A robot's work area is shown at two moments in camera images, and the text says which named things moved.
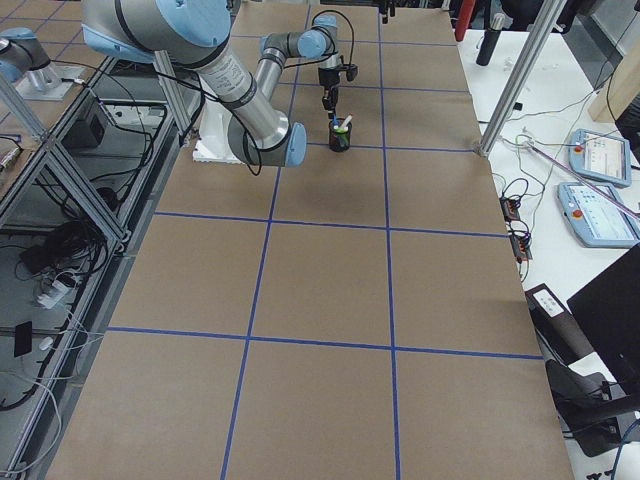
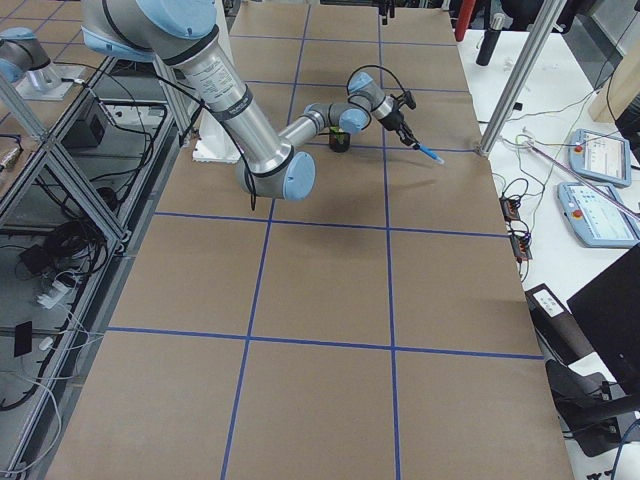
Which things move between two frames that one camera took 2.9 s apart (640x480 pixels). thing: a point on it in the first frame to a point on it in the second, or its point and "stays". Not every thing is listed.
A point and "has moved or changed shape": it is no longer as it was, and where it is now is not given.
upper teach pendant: (600, 157) stays
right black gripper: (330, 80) to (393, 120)
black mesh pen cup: (339, 134) stays
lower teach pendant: (597, 214) stays
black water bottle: (491, 38) stays
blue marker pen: (347, 120) has moved or changed shape
